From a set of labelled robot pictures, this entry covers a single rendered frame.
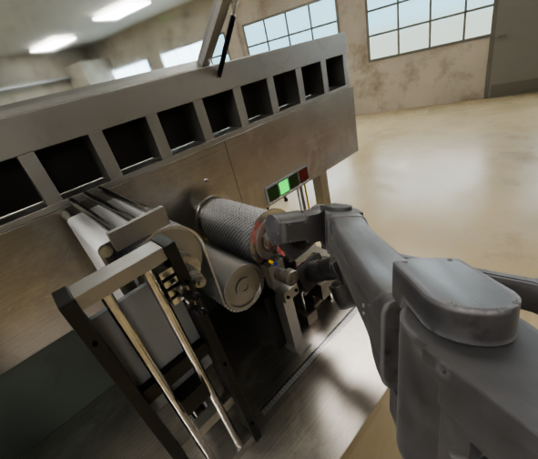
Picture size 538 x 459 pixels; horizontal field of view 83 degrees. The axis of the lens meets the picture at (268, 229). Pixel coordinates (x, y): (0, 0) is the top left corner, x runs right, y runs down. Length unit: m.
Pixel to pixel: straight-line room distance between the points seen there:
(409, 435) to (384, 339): 0.05
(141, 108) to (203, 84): 0.21
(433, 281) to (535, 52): 7.51
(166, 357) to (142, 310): 0.11
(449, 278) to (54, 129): 0.83
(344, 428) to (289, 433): 0.12
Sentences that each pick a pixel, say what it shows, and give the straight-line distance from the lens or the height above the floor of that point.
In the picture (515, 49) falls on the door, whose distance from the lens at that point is 7.61.
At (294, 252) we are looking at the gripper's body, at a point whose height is 1.27.
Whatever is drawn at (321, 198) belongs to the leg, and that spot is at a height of 0.91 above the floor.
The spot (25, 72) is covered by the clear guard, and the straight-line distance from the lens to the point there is 0.83.
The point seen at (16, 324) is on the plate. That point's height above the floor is 1.23.
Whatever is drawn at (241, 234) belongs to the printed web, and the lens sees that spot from 0.76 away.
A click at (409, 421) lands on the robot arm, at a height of 1.47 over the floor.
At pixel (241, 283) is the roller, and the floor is 1.19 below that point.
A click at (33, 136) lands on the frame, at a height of 1.61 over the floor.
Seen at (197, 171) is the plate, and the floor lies 1.38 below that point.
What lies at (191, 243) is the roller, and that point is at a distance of 0.64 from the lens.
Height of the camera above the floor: 1.64
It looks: 29 degrees down
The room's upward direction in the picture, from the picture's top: 15 degrees counter-clockwise
